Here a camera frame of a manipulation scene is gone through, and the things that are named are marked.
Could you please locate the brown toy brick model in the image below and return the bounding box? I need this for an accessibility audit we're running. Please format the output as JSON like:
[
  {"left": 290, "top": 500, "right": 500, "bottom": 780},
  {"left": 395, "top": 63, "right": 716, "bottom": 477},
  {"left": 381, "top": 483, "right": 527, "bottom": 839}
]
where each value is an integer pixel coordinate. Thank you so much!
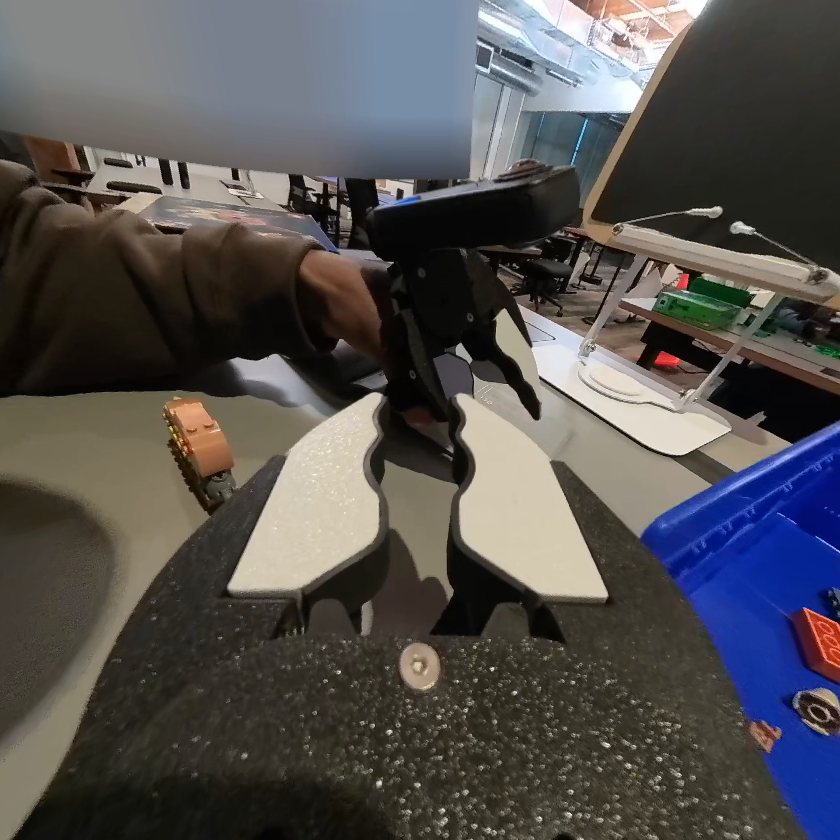
[{"left": 163, "top": 395, "right": 238, "bottom": 514}]

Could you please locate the clear acrylic stand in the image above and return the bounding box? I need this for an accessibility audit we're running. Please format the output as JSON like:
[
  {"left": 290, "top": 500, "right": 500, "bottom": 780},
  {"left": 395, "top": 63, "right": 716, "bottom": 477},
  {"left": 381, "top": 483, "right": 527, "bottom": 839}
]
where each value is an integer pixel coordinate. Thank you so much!
[{"left": 576, "top": 256, "right": 788, "bottom": 416}]

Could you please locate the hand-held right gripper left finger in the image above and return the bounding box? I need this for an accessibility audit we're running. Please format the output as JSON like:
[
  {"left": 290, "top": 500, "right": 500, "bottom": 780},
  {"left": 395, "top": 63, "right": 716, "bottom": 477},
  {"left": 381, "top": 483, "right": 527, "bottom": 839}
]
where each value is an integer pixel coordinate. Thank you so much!
[{"left": 226, "top": 392, "right": 391, "bottom": 599}]

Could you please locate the person's left hand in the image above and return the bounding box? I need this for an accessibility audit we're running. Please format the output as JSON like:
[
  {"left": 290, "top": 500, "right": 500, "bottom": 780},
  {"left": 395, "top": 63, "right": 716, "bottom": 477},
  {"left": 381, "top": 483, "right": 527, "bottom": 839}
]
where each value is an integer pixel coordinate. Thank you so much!
[{"left": 297, "top": 248, "right": 396, "bottom": 362}]

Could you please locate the heap of orange brick pieces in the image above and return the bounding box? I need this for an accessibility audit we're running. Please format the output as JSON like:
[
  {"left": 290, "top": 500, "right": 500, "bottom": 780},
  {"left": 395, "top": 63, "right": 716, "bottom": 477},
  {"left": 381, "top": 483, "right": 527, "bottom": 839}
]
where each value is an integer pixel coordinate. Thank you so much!
[{"left": 747, "top": 586, "right": 840, "bottom": 754}]

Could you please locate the grey desk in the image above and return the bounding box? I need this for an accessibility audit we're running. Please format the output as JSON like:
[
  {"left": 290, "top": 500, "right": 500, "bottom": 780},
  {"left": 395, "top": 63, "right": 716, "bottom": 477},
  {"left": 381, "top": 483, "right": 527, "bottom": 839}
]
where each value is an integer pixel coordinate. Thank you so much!
[{"left": 0, "top": 308, "right": 795, "bottom": 788}]

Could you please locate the silver ceiling duct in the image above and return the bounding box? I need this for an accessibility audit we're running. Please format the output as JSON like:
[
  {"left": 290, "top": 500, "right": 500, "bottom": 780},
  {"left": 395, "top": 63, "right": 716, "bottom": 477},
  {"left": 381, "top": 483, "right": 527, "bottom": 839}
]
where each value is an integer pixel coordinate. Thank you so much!
[{"left": 482, "top": 46, "right": 588, "bottom": 93}]

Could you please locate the black office chair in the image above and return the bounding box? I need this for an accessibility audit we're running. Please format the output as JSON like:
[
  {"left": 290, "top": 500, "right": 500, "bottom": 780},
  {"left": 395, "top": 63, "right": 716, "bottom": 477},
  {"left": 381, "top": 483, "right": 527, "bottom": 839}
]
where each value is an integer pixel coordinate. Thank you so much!
[{"left": 521, "top": 259, "right": 577, "bottom": 317}]

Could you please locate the printed cardboard box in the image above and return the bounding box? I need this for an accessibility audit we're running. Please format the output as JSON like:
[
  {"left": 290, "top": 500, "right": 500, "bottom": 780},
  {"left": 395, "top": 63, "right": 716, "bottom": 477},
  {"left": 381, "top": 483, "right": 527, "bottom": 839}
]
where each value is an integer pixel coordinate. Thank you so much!
[{"left": 134, "top": 196, "right": 340, "bottom": 256}]

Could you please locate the white board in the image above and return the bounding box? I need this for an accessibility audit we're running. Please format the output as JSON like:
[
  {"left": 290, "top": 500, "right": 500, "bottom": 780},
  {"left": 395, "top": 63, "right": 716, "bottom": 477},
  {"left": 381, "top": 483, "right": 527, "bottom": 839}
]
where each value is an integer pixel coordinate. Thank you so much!
[{"left": 532, "top": 341, "right": 734, "bottom": 458}]

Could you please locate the person's left forearm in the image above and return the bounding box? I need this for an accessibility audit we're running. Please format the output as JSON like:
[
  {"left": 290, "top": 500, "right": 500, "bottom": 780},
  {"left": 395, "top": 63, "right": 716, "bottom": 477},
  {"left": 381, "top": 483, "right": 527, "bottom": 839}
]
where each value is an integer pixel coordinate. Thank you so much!
[{"left": 0, "top": 159, "right": 329, "bottom": 396}]

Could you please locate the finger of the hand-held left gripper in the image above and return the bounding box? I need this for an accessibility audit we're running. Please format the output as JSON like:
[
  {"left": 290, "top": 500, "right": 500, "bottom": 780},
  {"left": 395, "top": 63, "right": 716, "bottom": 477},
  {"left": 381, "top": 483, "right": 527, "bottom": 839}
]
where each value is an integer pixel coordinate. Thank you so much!
[
  {"left": 471, "top": 305, "right": 543, "bottom": 422},
  {"left": 433, "top": 350, "right": 476, "bottom": 416}
]

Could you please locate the wooden table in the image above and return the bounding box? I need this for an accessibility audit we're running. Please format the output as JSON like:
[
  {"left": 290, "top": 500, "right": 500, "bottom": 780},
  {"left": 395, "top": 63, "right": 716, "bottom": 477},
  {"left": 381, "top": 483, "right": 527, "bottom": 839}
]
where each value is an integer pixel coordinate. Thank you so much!
[{"left": 620, "top": 298, "right": 840, "bottom": 396}]

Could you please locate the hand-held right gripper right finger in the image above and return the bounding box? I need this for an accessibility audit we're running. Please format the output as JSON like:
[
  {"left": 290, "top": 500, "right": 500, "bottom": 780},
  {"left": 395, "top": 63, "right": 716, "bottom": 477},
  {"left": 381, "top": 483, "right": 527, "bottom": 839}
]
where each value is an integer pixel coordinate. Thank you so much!
[{"left": 449, "top": 392, "right": 610, "bottom": 605}]

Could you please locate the blue storage bin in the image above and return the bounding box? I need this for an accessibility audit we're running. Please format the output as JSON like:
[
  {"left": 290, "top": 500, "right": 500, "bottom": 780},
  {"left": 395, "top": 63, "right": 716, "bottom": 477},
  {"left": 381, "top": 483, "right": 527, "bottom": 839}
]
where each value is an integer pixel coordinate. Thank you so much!
[{"left": 640, "top": 423, "right": 840, "bottom": 840}]

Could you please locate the green building set box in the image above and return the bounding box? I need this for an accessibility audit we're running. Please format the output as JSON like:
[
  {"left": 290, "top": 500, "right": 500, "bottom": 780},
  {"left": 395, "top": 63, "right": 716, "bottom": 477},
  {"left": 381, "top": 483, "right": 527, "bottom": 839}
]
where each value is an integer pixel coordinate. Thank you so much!
[{"left": 651, "top": 289, "right": 744, "bottom": 332}]

